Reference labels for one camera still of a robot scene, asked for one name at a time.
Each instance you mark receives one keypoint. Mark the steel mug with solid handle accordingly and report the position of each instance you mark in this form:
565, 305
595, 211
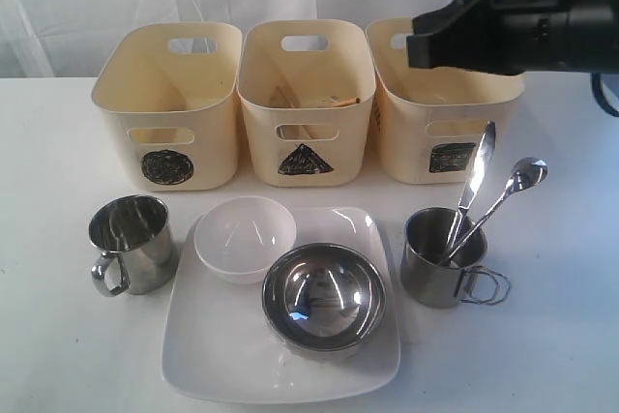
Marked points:
133, 237

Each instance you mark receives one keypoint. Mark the white plastic bowl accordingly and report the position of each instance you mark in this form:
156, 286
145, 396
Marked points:
240, 239

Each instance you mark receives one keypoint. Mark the cream bin with square mark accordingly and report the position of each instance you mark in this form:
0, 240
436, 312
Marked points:
428, 123

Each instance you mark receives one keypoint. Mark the white square plate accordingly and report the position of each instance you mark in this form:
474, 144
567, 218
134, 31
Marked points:
218, 346

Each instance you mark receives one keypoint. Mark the stainless steel bowl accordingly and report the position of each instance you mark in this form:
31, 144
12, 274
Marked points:
324, 301

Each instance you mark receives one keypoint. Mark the cream bin with circle mark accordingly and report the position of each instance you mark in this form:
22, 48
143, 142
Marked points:
168, 98

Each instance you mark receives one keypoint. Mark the cream bin with triangle mark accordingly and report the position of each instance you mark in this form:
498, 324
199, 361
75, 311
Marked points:
323, 61

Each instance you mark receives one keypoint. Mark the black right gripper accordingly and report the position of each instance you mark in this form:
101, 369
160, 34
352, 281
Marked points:
508, 37

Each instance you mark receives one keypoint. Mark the steel cup with wire handle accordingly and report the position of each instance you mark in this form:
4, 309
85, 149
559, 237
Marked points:
465, 281

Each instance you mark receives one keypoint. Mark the wooden chopstick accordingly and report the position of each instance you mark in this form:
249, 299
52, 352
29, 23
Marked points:
285, 97
346, 102

